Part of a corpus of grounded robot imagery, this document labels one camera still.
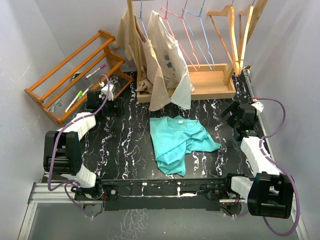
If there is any teal t shirt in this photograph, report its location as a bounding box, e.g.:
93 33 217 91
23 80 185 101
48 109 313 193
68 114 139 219
149 115 221 177

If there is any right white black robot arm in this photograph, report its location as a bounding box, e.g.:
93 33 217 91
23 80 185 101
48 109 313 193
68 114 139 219
200 100 294 219

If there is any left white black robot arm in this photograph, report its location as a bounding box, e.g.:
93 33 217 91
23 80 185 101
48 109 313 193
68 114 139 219
43 84 122 200

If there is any beige t shirt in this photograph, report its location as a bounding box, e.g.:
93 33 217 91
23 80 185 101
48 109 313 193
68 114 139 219
113 11 171 111

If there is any white printed t shirt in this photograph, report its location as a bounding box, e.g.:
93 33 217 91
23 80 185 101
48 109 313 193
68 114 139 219
146 10 193 110

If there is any blue hanger under beige shirt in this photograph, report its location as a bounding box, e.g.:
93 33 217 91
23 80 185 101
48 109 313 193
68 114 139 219
135 0 149 40

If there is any dark green marker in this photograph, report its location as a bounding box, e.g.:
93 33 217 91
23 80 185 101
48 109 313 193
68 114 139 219
77 84 93 100

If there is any wooden clothes rack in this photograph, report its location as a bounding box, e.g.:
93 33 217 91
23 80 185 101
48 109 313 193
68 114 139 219
127 0 266 104

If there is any green cap marker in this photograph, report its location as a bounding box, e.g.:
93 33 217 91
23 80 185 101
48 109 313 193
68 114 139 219
64 90 83 113

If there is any purple cap marker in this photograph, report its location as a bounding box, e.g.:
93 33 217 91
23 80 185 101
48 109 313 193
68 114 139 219
85 64 106 79

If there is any orange wooden shelf rack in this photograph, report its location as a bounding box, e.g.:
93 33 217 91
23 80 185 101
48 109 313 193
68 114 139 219
24 29 134 127

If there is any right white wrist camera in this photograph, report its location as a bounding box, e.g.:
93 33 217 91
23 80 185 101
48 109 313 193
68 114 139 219
251 98 264 115

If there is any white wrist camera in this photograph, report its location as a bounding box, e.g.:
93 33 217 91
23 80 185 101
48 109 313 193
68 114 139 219
99 83 115 101
251 98 264 115

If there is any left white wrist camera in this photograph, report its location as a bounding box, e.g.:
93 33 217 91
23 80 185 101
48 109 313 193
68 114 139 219
99 83 115 101

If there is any blue wire hanger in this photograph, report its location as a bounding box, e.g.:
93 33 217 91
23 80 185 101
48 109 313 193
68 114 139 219
183 0 216 71

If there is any pink wire hanger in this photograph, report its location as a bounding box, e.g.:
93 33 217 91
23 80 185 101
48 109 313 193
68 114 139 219
160 0 201 72

